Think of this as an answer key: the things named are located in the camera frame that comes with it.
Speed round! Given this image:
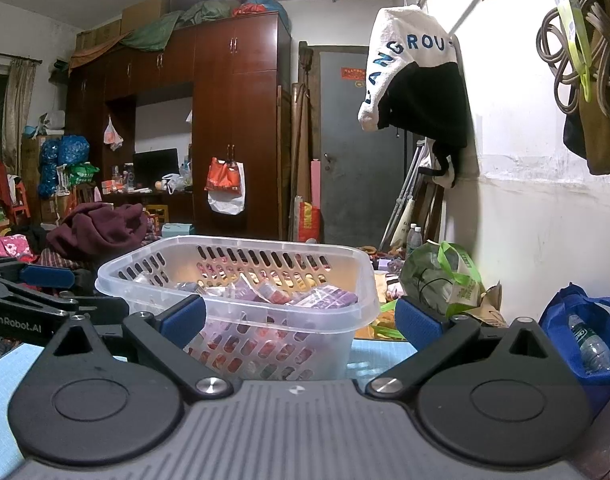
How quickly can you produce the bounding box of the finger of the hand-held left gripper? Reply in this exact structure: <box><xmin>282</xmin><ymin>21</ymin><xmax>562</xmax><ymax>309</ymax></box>
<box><xmin>15</xmin><ymin>285</ymin><xmax>132</xmax><ymax>333</ymax></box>
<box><xmin>0</xmin><ymin>260</ymin><xmax>96</xmax><ymax>293</ymax></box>

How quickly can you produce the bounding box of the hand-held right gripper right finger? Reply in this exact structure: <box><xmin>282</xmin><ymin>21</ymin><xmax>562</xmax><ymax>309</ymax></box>
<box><xmin>365</xmin><ymin>296</ymin><xmax>573</xmax><ymax>398</ymax></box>

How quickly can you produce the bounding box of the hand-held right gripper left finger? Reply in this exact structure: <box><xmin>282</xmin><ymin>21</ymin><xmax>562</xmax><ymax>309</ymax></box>
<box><xmin>42</xmin><ymin>294</ymin><xmax>234</xmax><ymax>402</ymax></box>

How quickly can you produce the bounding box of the pile of purple packets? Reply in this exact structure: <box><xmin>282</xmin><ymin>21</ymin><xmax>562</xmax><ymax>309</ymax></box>
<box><xmin>177</xmin><ymin>274</ymin><xmax>360</xmax><ymax>323</ymax></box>

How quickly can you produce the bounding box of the clear plastic basket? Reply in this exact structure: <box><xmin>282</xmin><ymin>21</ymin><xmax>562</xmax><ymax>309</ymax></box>
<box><xmin>95</xmin><ymin>235</ymin><xmax>382</xmax><ymax>383</ymax></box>

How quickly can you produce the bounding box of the pink floral cloth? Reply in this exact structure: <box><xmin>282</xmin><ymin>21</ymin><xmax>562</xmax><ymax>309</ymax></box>
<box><xmin>0</xmin><ymin>235</ymin><xmax>36</xmax><ymax>264</ymax></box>

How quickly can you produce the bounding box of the green and white shopping bag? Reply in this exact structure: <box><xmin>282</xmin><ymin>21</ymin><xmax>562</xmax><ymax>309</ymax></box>
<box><xmin>399</xmin><ymin>241</ymin><xmax>486</xmax><ymax>319</ymax></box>

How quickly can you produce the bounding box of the light blue table mat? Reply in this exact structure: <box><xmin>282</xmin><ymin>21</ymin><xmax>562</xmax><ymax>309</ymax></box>
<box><xmin>0</xmin><ymin>336</ymin><xmax>416</xmax><ymax>461</ymax></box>

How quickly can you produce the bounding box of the maroon cloth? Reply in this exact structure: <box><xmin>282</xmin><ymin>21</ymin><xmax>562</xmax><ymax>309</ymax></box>
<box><xmin>46</xmin><ymin>202</ymin><xmax>149</xmax><ymax>262</ymax></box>

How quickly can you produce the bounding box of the brown paper bag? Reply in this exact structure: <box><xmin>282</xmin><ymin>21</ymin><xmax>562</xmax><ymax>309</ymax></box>
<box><xmin>455</xmin><ymin>284</ymin><xmax>509</xmax><ymax>329</ymax></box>

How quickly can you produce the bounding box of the green plastic bag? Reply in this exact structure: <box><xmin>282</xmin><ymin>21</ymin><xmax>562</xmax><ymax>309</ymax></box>
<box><xmin>67</xmin><ymin>162</ymin><xmax>102</xmax><ymax>187</ymax></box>

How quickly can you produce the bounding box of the stack of blue bags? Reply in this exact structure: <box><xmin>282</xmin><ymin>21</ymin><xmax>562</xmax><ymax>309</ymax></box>
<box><xmin>37</xmin><ymin>134</ymin><xmax>92</xmax><ymax>199</ymax></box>

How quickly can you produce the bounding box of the metal crutch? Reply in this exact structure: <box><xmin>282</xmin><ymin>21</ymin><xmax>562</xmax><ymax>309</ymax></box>
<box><xmin>381</xmin><ymin>137</ymin><xmax>432</xmax><ymax>252</ymax></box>

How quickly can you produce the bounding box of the orange and white plastic bag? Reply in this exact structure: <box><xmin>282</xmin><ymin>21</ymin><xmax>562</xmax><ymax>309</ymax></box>
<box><xmin>205</xmin><ymin>156</ymin><xmax>246</xmax><ymax>217</ymax></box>

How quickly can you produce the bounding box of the blue fabric bag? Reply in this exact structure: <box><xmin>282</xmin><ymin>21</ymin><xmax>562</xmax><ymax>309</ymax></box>
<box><xmin>537</xmin><ymin>282</ymin><xmax>610</xmax><ymax>407</ymax></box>

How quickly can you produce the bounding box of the red printed bag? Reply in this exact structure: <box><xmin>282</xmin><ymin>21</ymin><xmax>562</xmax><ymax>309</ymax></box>
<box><xmin>297</xmin><ymin>200</ymin><xmax>322</xmax><ymax>244</ymax></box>

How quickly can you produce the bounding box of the black monitor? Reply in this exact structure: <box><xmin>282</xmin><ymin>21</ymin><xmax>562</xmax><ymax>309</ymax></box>
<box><xmin>132</xmin><ymin>148</ymin><xmax>180</xmax><ymax>192</ymax></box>

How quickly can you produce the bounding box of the beige curtain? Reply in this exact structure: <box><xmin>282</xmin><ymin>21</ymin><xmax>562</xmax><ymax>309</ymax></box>
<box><xmin>1</xmin><ymin>57</ymin><xmax>39</xmax><ymax>177</ymax></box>

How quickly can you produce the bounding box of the pink paper roll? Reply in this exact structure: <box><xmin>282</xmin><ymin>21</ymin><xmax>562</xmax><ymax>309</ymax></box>
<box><xmin>310</xmin><ymin>159</ymin><xmax>324</xmax><ymax>212</ymax></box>

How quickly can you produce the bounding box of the clear plastic bottle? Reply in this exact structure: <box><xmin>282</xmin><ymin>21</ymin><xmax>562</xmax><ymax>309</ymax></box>
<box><xmin>566</xmin><ymin>314</ymin><xmax>610</xmax><ymax>377</ymax></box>

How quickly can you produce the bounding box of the grey metal door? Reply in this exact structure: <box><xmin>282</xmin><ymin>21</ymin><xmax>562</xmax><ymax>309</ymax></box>
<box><xmin>316</xmin><ymin>45</ymin><xmax>422</xmax><ymax>247</ymax></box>

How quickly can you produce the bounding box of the bundle of wooden sticks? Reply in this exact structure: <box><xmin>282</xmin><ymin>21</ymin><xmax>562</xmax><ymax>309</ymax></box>
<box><xmin>285</xmin><ymin>42</ymin><xmax>316</xmax><ymax>242</ymax></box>

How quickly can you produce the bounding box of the dark wooden wardrobe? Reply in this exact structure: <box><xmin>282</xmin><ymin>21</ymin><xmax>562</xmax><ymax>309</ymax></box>
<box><xmin>65</xmin><ymin>10</ymin><xmax>294</xmax><ymax>242</ymax></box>

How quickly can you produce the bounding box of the cardboard box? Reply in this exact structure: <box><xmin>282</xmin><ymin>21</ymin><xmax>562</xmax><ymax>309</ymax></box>
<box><xmin>120</xmin><ymin>0</ymin><xmax>172</xmax><ymax>37</ymax></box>
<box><xmin>74</xmin><ymin>20</ymin><xmax>124</xmax><ymax>54</ymax></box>

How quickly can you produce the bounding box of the dark hanging bag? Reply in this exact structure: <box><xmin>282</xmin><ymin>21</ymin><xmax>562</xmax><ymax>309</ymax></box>
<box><xmin>562</xmin><ymin>104</ymin><xmax>592</xmax><ymax>162</ymax></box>

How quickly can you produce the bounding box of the white and black hooded jacket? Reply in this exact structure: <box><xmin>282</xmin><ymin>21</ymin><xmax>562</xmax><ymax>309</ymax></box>
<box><xmin>357</xmin><ymin>5</ymin><xmax>474</xmax><ymax>189</ymax></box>

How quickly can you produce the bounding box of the green tarp bundle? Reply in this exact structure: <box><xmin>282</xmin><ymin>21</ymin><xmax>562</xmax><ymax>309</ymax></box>
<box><xmin>119</xmin><ymin>0</ymin><xmax>236</xmax><ymax>54</ymax></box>

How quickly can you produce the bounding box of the olive canvas bag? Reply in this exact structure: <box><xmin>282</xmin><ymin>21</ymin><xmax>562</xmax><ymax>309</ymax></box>
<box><xmin>577</xmin><ymin>0</ymin><xmax>610</xmax><ymax>177</ymax></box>

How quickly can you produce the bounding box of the blue and red bundle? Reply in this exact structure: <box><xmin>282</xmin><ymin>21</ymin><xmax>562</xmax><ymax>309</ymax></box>
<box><xmin>231</xmin><ymin>0</ymin><xmax>292</xmax><ymax>32</ymax></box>

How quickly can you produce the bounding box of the coiled grey cable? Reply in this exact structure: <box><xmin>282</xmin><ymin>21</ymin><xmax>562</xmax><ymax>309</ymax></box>
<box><xmin>536</xmin><ymin>0</ymin><xmax>610</xmax><ymax>122</ymax></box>

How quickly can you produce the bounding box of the yellow-green lanyard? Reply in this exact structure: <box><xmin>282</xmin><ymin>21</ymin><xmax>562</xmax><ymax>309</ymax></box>
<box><xmin>537</xmin><ymin>0</ymin><xmax>594</xmax><ymax>104</ymax></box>

